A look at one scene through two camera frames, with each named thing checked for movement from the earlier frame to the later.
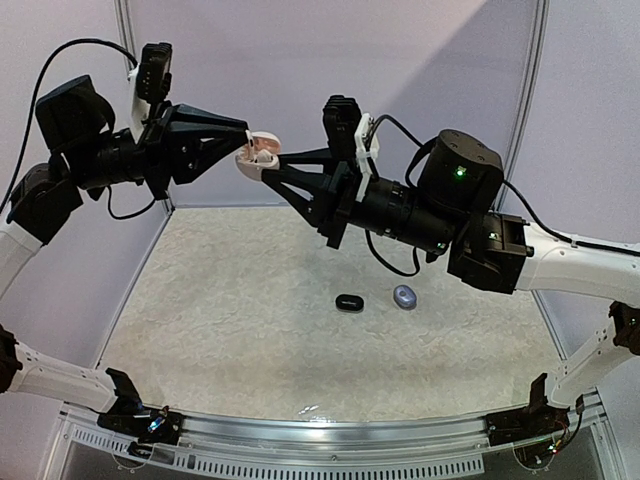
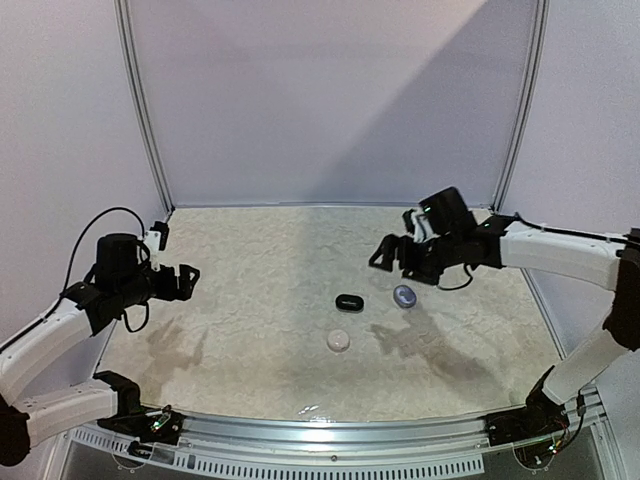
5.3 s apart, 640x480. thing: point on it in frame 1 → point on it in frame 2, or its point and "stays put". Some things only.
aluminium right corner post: (529, 96) stays put
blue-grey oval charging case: (405, 297) stays put
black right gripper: (341, 201) → (409, 256)
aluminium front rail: (330, 433) stays put
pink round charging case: (260, 153) → (338, 341)
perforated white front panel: (463, 459) stays put
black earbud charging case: (349, 302) stays put
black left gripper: (172, 143) → (169, 291)
